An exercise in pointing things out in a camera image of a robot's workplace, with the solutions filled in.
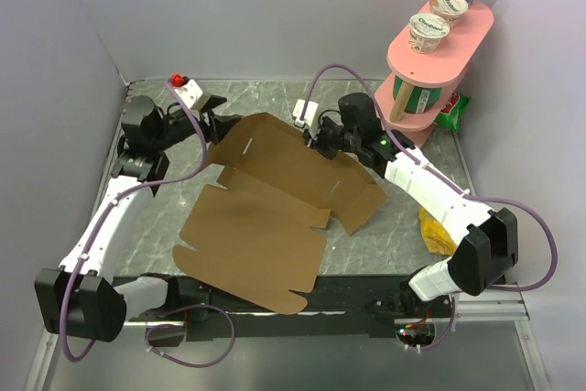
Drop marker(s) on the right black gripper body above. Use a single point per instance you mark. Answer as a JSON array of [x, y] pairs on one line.
[[330, 135]]

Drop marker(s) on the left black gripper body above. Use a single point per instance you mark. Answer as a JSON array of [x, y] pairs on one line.
[[205, 129]]

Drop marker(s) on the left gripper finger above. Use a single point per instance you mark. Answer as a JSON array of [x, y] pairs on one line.
[[223, 124], [212, 136]]

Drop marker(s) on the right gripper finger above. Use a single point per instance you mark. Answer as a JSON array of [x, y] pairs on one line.
[[311, 141], [328, 151]]

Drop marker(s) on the brown cardboard box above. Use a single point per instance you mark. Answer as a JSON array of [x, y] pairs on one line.
[[256, 233]]

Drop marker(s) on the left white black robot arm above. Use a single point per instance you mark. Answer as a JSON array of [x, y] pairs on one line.
[[78, 298]]

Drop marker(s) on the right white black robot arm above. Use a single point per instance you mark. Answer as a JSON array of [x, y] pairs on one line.
[[486, 240]]

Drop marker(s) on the green can on shelf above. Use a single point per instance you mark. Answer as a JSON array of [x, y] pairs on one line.
[[416, 99]]

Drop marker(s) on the pink tiered wooden shelf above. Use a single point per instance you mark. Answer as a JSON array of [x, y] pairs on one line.
[[444, 68]]

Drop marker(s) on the green chip bag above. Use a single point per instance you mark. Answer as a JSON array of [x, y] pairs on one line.
[[451, 114]]

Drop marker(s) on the yellow chip bag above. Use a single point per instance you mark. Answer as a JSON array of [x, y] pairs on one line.
[[434, 235]]

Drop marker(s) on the front Chobani yogurt cup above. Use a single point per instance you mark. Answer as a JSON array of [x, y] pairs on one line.
[[426, 31]]

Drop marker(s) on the chobani yogurt cup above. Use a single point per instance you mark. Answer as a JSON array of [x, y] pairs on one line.
[[450, 10], [426, 31]]

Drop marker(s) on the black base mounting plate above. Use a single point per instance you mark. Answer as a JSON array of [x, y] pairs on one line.
[[209, 322]]

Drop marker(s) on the middle Chobani yogurt cup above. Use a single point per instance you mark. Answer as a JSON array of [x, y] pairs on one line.
[[450, 10]]

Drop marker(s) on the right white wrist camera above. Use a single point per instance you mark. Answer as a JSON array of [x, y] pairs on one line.
[[306, 114]]

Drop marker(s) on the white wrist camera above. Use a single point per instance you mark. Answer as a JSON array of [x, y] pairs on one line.
[[193, 95], [306, 114]]

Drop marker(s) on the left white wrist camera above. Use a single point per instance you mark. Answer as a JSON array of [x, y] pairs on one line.
[[193, 95]]

